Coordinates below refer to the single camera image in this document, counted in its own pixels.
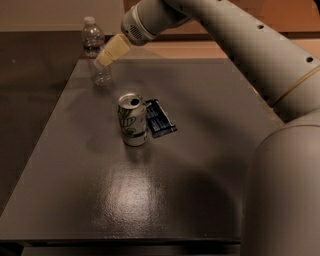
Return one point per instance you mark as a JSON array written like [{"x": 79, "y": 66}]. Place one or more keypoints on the dark blue snack wrapper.
[{"x": 158, "y": 121}]

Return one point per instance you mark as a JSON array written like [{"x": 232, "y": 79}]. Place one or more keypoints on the clear plastic water bottle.
[{"x": 93, "y": 40}]

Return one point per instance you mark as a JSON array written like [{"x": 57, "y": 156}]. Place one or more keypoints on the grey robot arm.
[{"x": 281, "y": 209}]

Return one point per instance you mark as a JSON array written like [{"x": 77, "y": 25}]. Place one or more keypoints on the white green soda can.
[{"x": 132, "y": 119}]

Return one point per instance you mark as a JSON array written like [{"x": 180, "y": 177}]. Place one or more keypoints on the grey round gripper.
[{"x": 134, "y": 28}]

